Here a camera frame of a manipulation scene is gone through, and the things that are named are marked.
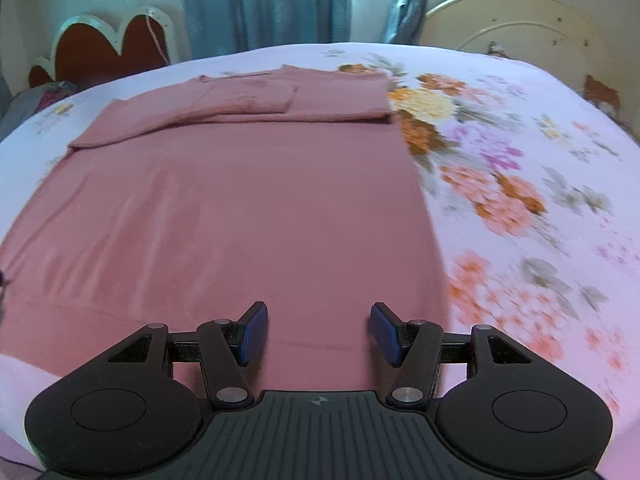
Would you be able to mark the white floral bed sheet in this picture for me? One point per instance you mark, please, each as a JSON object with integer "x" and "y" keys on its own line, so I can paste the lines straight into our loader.
{"x": 525, "y": 160}

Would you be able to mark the pink long-sleeved sweater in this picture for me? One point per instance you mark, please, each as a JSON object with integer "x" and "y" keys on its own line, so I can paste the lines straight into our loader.
{"x": 225, "y": 210}

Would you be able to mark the cream round headboard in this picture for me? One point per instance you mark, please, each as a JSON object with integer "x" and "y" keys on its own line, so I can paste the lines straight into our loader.
{"x": 525, "y": 25}

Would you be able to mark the tied blue curtain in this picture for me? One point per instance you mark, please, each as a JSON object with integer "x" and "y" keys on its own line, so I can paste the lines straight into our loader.
{"x": 415, "y": 5}

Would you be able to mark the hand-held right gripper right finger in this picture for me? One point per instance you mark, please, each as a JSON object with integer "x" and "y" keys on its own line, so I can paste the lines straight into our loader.
{"x": 387, "y": 332}

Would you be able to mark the pile of clothes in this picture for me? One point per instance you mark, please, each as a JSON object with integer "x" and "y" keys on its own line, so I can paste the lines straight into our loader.
{"x": 30, "y": 102}

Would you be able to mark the wide blue curtain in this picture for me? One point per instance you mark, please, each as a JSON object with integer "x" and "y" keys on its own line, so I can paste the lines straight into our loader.
{"x": 260, "y": 0}

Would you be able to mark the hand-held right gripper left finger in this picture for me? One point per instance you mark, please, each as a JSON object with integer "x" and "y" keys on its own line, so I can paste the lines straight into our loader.
{"x": 252, "y": 332}

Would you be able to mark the red heart-shaped headboard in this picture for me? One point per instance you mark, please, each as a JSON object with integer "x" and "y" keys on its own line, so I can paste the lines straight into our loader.
{"x": 95, "y": 55}

